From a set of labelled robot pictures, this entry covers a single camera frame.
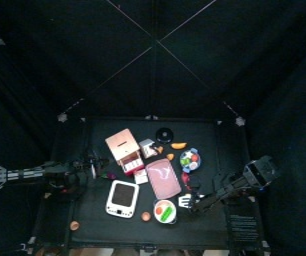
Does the pink toy drawer cabinet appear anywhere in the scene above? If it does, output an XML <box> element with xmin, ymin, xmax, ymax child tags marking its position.
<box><xmin>104</xmin><ymin>128</ymin><xmax>145</xmax><ymax>176</ymax></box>

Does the small white card block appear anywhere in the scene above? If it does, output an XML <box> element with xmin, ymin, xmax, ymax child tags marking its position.
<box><xmin>133</xmin><ymin>169</ymin><xmax>149</xmax><ymax>185</ymax></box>

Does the brown toy egg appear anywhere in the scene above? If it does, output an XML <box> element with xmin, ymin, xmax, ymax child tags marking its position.
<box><xmin>68</xmin><ymin>220</ymin><xmax>81</xmax><ymax>232</ymax></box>

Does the white toy spatula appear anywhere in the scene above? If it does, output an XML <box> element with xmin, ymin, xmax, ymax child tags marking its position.
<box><xmin>178</xmin><ymin>193</ymin><xmax>195</xmax><ymax>210</ymax></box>

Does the red toy utensil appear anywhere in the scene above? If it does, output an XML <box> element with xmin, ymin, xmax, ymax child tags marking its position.
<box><xmin>180</xmin><ymin>171</ymin><xmax>192</xmax><ymax>188</ymax></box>

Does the white bowl with toy vegetables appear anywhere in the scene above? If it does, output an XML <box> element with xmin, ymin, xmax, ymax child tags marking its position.
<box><xmin>152</xmin><ymin>199</ymin><xmax>179</xmax><ymax>225</ymax></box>

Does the white toy scale black panel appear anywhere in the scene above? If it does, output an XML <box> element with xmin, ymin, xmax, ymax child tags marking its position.
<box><xmin>104</xmin><ymin>179</ymin><xmax>141</xmax><ymax>219</ymax></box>

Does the pink rectangular tray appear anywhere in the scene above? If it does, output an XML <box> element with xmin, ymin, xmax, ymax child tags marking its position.
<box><xmin>144</xmin><ymin>157</ymin><xmax>183</xmax><ymax>200</ymax></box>

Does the small grey white toy appliance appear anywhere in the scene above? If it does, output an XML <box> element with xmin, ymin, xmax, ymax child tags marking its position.
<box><xmin>139</xmin><ymin>138</ymin><xmax>159</xmax><ymax>159</ymax></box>

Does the black round toy lid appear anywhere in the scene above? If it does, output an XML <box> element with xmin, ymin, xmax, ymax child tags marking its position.
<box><xmin>155</xmin><ymin>127</ymin><xmax>175</xmax><ymax>145</ymax></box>

